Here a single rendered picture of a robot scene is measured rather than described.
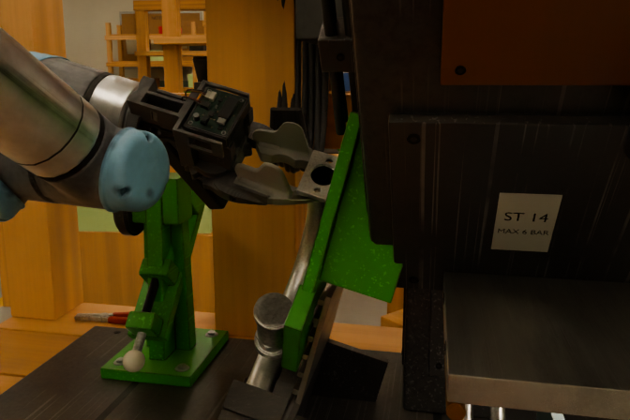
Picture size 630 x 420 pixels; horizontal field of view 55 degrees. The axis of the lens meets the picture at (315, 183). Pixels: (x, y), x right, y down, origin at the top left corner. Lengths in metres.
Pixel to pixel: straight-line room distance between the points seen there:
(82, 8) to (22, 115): 11.36
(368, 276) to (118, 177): 0.24
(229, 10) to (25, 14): 0.34
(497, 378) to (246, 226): 0.64
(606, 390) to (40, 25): 0.97
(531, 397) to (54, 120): 0.38
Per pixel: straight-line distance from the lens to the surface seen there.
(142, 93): 0.64
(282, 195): 0.62
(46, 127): 0.50
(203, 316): 1.12
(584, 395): 0.39
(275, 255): 0.96
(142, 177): 0.55
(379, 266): 0.55
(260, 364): 0.66
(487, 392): 0.38
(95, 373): 0.92
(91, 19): 11.76
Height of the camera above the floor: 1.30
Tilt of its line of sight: 10 degrees down
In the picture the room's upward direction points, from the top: straight up
